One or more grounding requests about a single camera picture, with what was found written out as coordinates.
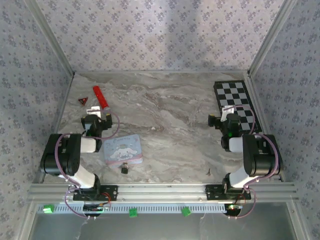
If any cartoon print tin box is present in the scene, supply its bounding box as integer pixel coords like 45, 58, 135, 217
102, 133, 145, 166

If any red tube with clear cap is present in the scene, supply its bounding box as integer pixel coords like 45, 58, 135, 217
92, 85, 111, 111

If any black white checkered board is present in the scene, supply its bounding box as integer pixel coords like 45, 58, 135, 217
213, 79, 263, 135

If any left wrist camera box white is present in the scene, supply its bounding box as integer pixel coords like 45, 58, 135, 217
86, 105, 103, 117

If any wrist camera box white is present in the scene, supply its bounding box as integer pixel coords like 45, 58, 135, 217
221, 105, 235, 121
86, 105, 103, 117

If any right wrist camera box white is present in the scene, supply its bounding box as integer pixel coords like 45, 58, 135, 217
221, 105, 235, 121

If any aluminium table edge rail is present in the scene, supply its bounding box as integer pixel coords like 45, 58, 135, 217
245, 72, 286, 183
73, 69, 251, 75
33, 72, 76, 185

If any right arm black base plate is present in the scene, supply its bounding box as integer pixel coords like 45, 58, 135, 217
205, 184, 252, 201

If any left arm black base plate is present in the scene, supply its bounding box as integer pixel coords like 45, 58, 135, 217
72, 184, 119, 202

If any long aluminium base rail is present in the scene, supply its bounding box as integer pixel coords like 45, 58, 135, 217
27, 182, 300, 203

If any white slotted cable duct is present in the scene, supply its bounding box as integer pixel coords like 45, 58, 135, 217
36, 202, 227, 215

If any aluminium frame post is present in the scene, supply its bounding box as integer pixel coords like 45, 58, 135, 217
247, 0, 299, 76
23, 0, 76, 76

